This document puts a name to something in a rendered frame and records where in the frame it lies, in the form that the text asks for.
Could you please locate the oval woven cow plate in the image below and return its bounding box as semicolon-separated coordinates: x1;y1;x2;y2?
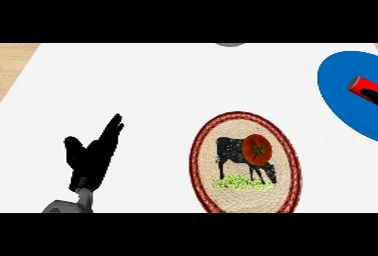
187;111;302;214

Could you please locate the red tomato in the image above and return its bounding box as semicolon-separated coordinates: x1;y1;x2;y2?
240;133;273;167

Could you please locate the red can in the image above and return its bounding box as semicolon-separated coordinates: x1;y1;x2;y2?
345;75;378;106

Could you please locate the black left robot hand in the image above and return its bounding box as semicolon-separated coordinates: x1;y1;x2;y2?
61;113;125;193

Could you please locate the blue oval placemat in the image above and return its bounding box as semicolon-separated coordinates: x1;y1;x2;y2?
315;50;378;142

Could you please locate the grey round object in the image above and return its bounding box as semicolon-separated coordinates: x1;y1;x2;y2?
214;42;246;48

